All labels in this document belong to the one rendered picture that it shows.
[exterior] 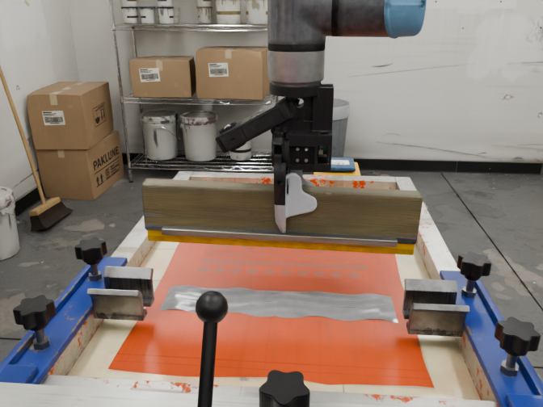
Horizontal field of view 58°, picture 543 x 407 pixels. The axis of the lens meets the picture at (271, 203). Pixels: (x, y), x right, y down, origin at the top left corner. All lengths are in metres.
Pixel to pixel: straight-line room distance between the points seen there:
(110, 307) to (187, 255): 0.25
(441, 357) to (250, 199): 0.34
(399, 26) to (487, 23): 3.83
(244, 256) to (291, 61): 0.41
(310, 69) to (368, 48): 3.65
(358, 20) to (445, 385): 0.46
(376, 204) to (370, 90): 3.64
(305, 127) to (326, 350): 0.30
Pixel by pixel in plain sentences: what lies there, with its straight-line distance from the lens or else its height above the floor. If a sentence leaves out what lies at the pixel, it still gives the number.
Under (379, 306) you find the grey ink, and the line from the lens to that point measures 0.78.
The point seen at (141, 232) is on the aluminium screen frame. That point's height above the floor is 0.99.
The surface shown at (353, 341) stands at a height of 0.95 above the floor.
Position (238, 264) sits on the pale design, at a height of 0.96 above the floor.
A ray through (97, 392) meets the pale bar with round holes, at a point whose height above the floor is 1.04.
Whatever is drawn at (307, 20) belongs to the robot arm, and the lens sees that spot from 0.64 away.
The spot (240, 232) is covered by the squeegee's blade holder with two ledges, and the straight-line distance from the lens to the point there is 0.72.
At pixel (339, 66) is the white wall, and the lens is 4.29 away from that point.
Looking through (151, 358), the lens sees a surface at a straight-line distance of 0.70.
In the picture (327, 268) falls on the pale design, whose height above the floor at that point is 0.96.
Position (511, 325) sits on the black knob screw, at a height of 1.06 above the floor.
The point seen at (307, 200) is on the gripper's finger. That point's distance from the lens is 0.69.
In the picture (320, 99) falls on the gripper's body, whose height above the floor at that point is 1.27.
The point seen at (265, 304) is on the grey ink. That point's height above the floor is 0.96.
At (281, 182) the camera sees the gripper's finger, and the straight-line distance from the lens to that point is 0.67.
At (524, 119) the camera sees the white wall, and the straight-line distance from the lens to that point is 4.70.
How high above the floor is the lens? 1.39
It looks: 22 degrees down
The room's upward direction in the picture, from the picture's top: straight up
